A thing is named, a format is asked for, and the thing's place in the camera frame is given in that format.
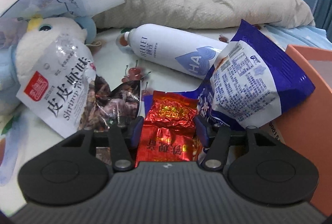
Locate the white spray bottle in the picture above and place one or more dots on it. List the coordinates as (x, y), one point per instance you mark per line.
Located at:
(171, 50)

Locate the pink cardboard box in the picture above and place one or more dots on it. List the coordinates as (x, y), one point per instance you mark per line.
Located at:
(300, 115)

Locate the silver white shrimp snack packet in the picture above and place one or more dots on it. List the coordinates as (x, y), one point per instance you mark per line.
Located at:
(62, 89)

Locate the puffy blue white snack packet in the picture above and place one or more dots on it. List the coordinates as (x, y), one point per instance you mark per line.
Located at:
(254, 78)

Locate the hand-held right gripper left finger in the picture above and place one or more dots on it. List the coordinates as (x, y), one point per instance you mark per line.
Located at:
(135, 133)

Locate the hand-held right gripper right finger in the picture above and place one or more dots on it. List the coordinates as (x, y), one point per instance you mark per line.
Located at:
(203, 133)

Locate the red foil tea packet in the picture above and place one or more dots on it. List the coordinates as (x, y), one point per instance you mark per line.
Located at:
(166, 146)
(168, 111)

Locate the penguin plush toy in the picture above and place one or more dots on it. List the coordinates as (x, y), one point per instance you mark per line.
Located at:
(44, 40)

